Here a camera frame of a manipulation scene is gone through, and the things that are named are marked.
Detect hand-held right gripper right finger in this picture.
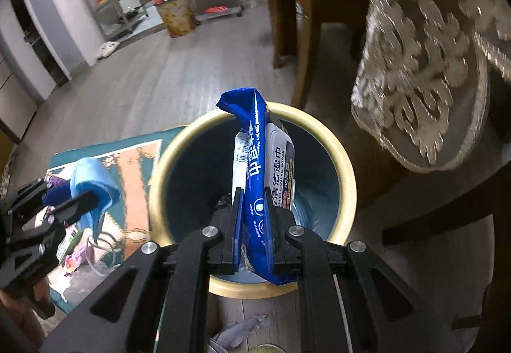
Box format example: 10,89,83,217
263,186,469,353

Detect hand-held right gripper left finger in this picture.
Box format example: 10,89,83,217
40,187,245,353

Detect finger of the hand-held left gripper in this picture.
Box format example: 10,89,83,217
0,190,100,294
0,177,74,226

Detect dark wooden table base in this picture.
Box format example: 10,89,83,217
381,161,511,353

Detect yellow patterned bin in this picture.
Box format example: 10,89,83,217
153,0,197,38

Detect white slippers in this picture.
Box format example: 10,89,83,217
97,41,119,58

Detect white box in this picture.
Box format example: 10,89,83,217
216,87,298,285

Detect teal patterned rug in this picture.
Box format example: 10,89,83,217
47,125,188,314

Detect lace tablecloth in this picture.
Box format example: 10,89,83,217
351,0,511,174

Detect green white packet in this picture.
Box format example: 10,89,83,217
58,227,86,258

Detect wooden chair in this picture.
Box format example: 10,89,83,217
261,0,384,110

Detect yellow rimmed waste bin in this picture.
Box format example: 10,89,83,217
149,101,357,300

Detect pink snack wrapper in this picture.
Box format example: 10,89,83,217
64,247,94,273

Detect blue face mask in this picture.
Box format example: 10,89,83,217
70,157,122,258

